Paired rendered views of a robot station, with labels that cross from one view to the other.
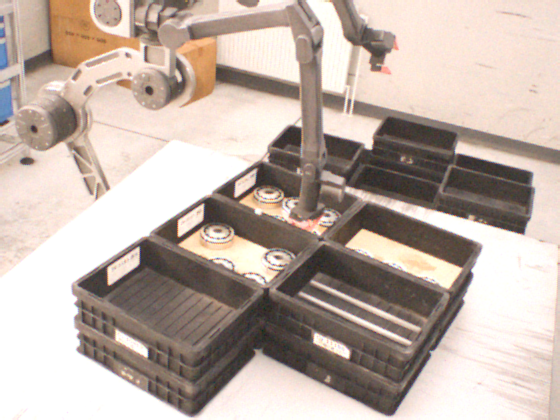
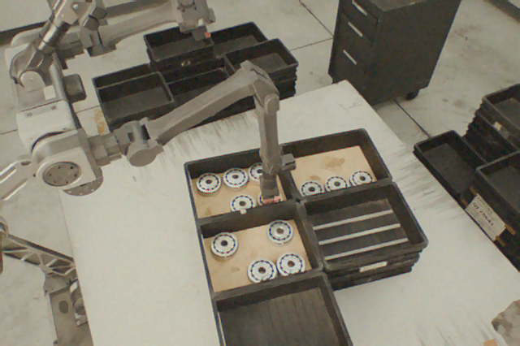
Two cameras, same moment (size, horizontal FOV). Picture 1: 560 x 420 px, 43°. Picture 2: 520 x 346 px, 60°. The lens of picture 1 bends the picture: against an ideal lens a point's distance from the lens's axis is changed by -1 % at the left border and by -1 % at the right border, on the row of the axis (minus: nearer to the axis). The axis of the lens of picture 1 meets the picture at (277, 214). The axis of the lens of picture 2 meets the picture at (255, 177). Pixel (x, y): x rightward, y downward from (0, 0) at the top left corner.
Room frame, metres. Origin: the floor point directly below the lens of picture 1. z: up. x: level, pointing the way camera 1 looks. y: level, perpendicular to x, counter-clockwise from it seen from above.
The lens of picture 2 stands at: (1.09, 0.64, 2.33)
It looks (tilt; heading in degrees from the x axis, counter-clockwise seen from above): 52 degrees down; 318
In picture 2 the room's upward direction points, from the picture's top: straight up
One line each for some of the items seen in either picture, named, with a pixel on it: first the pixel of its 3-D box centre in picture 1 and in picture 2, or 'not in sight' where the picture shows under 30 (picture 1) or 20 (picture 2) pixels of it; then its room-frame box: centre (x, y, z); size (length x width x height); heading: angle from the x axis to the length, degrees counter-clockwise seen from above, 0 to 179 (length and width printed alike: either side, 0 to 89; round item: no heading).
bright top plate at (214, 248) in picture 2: (217, 232); (224, 244); (1.79, 0.18, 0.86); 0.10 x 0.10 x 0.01
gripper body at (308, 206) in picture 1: (308, 202); (269, 181); (1.83, -0.09, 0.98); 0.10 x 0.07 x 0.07; 147
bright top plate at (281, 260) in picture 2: (251, 282); (291, 264); (1.57, 0.05, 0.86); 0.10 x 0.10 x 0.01
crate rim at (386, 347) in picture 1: (360, 295); (361, 223); (1.49, -0.24, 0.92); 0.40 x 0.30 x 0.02; 62
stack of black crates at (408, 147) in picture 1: (408, 173); (182, 67); (3.29, -0.65, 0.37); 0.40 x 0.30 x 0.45; 73
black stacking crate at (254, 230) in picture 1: (233, 254); (257, 253); (1.68, 0.11, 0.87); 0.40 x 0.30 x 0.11; 62
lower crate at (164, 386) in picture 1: (167, 338); not in sight; (1.41, 0.25, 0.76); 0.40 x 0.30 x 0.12; 62
